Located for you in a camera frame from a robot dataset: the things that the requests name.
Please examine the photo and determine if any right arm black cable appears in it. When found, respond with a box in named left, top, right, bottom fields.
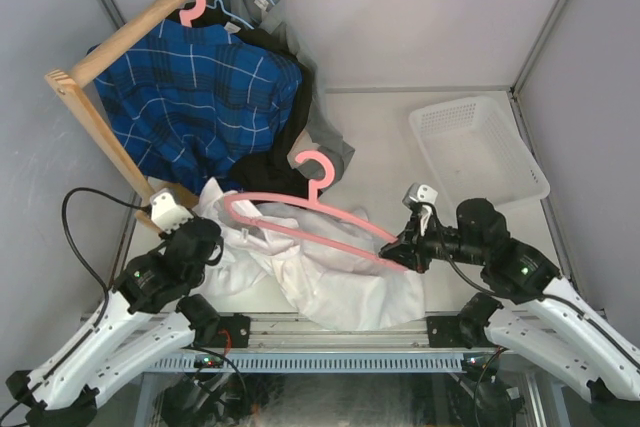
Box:
left=434, top=211, right=501, bottom=298

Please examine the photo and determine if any pink hanger of white shirt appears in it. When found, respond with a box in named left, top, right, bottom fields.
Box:
left=222, top=149, right=411, bottom=273

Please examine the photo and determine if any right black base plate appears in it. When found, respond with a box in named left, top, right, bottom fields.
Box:
left=426, top=315, right=494, bottom=349

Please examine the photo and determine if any white shirt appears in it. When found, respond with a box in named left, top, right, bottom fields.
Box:
left=196, top=179, right=425, bottom=331

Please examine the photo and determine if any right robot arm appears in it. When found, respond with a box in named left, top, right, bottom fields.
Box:
left=380, top=195, right=639, bottom=426

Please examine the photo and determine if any grey shirt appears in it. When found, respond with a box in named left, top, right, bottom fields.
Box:
left=203, top=0, right=355, bottom=190

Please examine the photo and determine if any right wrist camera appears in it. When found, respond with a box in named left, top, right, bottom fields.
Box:
left=402, top=183, right=438, bottom=209

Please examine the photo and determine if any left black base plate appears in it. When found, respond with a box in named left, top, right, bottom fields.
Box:
left=212, top=313, right=251, bottom=349

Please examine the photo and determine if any blue plaid shirt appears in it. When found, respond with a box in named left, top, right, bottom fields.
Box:
left=94, top=20, right=303, bottom=194

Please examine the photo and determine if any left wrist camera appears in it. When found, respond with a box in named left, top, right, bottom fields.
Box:
left=149, top=188, right=196, bottom=235

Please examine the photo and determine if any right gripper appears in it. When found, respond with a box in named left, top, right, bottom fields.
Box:
left=380, top=210, right=487, bottom=274

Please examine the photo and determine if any white plastic basket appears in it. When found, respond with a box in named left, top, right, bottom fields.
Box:
left=408, top=96, right=550, bottom=210

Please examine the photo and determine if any slotted grey cable duct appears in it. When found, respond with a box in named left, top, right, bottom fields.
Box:
left=146, top=351, right=464, bottom=374

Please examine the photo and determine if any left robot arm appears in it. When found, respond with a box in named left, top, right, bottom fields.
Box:
left=6, top=217, right=224, bottom=426

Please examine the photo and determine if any wooden clothes rack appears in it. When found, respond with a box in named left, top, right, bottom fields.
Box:
left=43, top=0, right=286, bottom=236

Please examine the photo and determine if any left camera black cable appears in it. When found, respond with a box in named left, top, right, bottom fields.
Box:
left=61, top=187, right=154, bottom=298

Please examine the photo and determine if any aluminium mounting rail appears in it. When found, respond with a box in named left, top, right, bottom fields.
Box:
left=242, top=313, right=468, bottom=352

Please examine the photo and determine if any black shirt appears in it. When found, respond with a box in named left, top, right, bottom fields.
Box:
left=155, top=10, right=311, bottom=196

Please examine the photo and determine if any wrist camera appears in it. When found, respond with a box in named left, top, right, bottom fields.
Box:
left=149, top=188, right=196, bottom=235
left=402, top=183, right=438, bottom=209

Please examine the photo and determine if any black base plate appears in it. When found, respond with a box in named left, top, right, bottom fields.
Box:
left=426, top=315, right=494, bottom=349
left=212, top=313, right=251, bottom=349

